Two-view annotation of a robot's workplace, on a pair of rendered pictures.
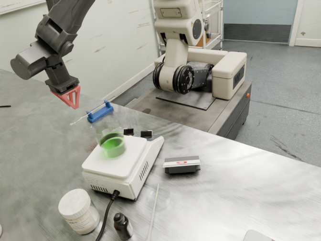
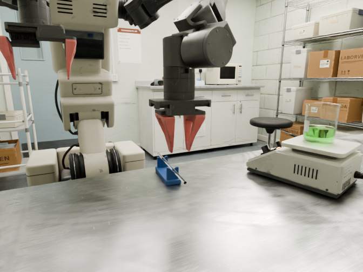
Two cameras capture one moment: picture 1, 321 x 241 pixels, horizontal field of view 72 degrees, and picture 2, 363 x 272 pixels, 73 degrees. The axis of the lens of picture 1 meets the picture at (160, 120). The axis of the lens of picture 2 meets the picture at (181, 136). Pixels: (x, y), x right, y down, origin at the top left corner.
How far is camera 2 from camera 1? 86 cm
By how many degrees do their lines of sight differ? 65
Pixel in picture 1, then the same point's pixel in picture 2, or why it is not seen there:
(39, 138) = (155, 236)
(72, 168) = (284, 208)
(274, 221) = not seen: outside the picture
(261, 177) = not seen: hidden behind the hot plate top
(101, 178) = (351, 160)
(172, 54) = (94, 136)
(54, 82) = (191, 96)
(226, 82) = (141, 164)
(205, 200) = not seen: hidden behind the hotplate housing
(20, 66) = (224, 40)
